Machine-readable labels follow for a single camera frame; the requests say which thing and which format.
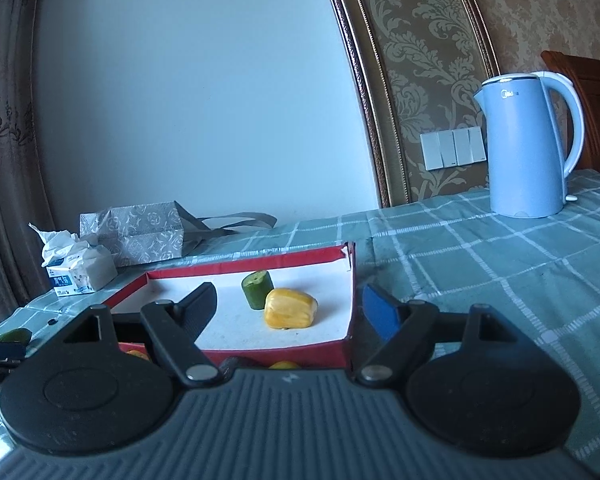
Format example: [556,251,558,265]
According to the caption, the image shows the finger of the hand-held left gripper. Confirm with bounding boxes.
[0,338,27,361]

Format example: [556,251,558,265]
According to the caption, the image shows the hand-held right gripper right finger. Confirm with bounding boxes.
[355,284,526,388]

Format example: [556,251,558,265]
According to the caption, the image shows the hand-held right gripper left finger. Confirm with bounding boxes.
[62,281,220,391]

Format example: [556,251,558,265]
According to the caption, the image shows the long cucumber piece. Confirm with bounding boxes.
[0,328,33,346]

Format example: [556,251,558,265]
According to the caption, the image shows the short cucumber piece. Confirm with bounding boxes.
[241,270,273,310]

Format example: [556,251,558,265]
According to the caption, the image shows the dark banana piece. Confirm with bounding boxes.
[220,356,253,376]

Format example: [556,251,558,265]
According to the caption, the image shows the red cardboard box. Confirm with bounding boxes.
[102,241,356,373]

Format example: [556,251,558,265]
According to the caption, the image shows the grey patterned gift bag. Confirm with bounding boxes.
[79,201,278,267]

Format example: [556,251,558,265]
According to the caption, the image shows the green checked tablecloth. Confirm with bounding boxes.
[0,167,600,480]

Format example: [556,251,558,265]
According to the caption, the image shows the white tissue pack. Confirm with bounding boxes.
[28,222,118,297]

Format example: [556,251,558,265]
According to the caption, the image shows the brown patterned curtain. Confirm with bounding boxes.
[0,0,56,331]

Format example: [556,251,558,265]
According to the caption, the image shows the light blue electric kettle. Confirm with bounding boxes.
[474,71,583,219]

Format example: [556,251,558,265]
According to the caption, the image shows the white wall switch panel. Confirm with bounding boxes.
[420,127,487,171]

